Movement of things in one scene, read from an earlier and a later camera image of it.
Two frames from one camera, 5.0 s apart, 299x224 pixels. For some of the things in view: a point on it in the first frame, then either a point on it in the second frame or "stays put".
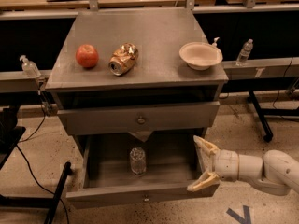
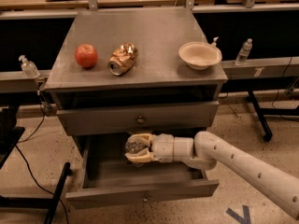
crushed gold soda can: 123,59 stays put
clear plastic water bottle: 138,163 → 135,146
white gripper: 226,165 → 163,147
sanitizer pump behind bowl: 215,41 stays put
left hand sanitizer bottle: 29,67 stays put
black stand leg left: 50,203 stays put
